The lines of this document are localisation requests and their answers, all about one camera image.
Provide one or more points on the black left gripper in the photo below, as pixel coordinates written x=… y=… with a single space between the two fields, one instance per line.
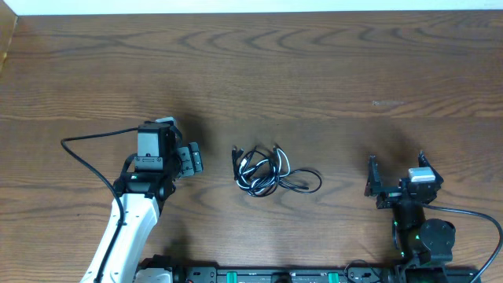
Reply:
x=190 y=167

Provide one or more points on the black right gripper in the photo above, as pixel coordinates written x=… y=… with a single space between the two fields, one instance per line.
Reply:
x=374 y=184

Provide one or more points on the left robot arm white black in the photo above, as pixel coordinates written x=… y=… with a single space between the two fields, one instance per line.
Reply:
x=144 y=183

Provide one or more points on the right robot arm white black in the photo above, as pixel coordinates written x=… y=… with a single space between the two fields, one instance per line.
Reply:
x=425 y=244

